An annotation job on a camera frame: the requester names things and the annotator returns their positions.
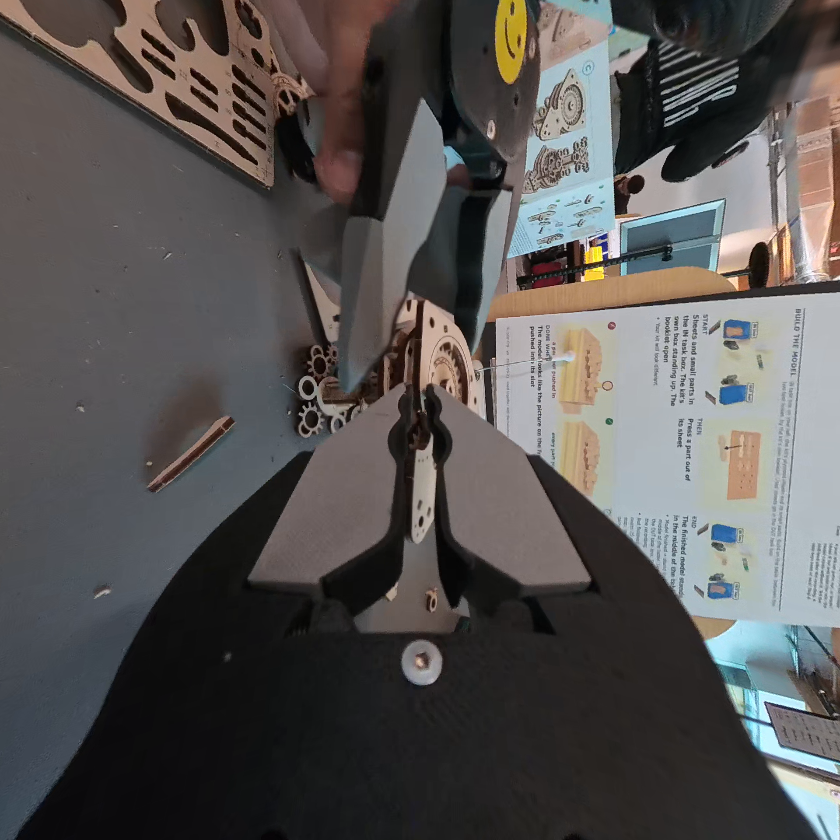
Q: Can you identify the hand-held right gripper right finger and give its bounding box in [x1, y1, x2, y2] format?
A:
[425, 385, 593, 608]

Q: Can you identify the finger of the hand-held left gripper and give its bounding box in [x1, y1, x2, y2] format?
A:
[336, 108, 455, 393]
[408, 177, 526, 345]

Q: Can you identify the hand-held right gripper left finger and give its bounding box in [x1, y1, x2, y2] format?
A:
[247, 386, 413, 616]

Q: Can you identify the wooden mechanical model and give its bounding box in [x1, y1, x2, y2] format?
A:
[298, 295, 490, 441]

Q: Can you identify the wooden plate with holes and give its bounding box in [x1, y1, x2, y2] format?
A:
[403, 410, 439, 544]

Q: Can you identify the folded model instruction booklet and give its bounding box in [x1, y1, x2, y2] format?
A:
[505, 0, 618, 260]

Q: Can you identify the person's left hand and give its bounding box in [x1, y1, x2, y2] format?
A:
[314, 0, 403, 203]

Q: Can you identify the jagged plywood offcut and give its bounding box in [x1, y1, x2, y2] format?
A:
[298, 256, 342, 342]

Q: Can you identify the thin wooden strip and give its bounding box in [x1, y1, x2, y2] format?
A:
[146, 415, 236, 494]

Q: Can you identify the printed instruction sheet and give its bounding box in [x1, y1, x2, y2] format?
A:
[493, 289, 840, 627]

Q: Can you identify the person's black printed shirt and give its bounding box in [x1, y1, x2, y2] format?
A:
[610, 0, 840, 178]

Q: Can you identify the punched-out plywood sheet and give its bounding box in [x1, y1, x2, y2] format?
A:
[0, 0, 280, 191]

